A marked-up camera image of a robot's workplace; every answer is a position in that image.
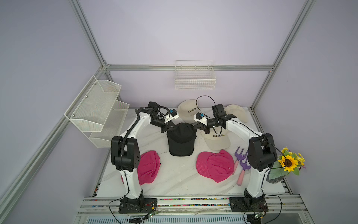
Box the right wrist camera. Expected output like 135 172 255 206
194 113 208 126

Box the right magenta cap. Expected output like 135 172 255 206
196 150 235 183

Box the white wire wall basket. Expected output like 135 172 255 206
174 60 216 90

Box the aluminium cage frame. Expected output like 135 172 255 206
1 1 315 223

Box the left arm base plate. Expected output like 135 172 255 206
118 197 158 214

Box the purple pink garden fork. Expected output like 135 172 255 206
232 147 247 175

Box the aluminium front rail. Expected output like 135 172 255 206
74 194 314 224

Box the left magenta cap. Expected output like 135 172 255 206
137 150 161 185

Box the cream Colorado cap back right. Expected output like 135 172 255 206
224 105 249 123

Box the cream Colorado cap front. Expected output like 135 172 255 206
201 127 231 151

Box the cream colorado cap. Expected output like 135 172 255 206
224 105 249 123
201 127 231 151

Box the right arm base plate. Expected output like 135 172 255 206
229 197 268 212

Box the white two-tier mesh shelf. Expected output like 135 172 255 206
64 76 130 148

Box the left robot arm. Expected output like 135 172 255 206
111 101 179 205

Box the sunflower bouquet in pot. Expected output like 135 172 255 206
266 147 306 184

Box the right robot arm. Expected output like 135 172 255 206
193 104 277 204

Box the plain black cap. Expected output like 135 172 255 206
167 123 197 157

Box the magenta cap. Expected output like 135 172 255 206
196 150 235 183
137 150 161 185

